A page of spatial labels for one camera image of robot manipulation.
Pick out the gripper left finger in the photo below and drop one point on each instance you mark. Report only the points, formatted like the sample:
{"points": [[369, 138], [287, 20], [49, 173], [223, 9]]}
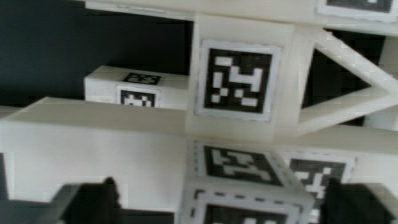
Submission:
{"points": [[83, 204]]}

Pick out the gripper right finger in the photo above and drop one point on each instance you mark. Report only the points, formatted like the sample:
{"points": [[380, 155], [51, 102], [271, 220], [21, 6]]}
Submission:
{"points": [[353, 205]]}

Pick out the white tagged cube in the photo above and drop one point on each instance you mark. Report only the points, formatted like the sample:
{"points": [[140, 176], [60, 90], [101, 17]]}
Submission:
{"points": [[239, 189]]}

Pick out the white chair back frame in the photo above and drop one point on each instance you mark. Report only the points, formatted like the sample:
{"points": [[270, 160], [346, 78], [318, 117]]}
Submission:
{"points": [[280, 83]]}

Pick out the white chair leg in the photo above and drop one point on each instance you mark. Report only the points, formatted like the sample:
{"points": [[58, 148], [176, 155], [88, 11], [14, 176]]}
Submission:
{"points": [[133, 87]]}

